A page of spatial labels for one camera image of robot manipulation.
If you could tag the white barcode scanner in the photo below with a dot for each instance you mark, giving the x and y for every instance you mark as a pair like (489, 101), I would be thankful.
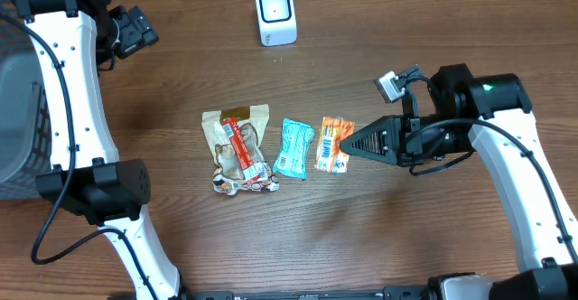
(276, 22)

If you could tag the mint green tissue packet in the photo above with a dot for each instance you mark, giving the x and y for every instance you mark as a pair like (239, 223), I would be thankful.
(296, 139)

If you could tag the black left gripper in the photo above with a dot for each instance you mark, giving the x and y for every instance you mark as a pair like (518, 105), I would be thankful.
(136, 32)

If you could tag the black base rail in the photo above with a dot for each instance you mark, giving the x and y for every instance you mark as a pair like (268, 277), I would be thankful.
(316, 294)

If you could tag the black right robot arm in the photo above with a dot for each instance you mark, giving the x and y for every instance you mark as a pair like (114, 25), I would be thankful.
(490, 117)

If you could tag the dark grey plastic basket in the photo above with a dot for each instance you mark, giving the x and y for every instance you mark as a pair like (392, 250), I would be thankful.
(25, 120)

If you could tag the red snack stick packet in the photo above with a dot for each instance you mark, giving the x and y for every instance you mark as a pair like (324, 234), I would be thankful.
(253, 172)

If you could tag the orange snack packet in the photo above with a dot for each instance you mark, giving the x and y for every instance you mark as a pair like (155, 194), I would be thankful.
(329, 157)

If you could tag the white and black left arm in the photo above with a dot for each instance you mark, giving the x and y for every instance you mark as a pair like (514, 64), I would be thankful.
(75, 40)

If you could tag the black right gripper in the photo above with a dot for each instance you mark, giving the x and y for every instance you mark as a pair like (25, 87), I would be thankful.
(393, 145)

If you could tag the beige dog treat bag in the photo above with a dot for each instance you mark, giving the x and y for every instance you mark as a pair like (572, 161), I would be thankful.
(228, 177)

